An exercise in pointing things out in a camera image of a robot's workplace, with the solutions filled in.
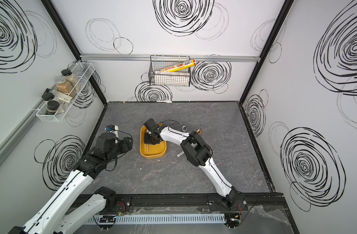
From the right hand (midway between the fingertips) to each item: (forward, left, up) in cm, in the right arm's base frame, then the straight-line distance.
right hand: (145, 141), depth 96 cm
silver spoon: (-4, -2, 0) cm, 5 cm away
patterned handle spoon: (-8, -24, -1) cm, 25 cm away
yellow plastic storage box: (-7, -4, 0) cm, 8 cm away
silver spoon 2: (+11, -26, 0) cm, 28 cm away
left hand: (-9, +4, +18) cm, 20 cm away
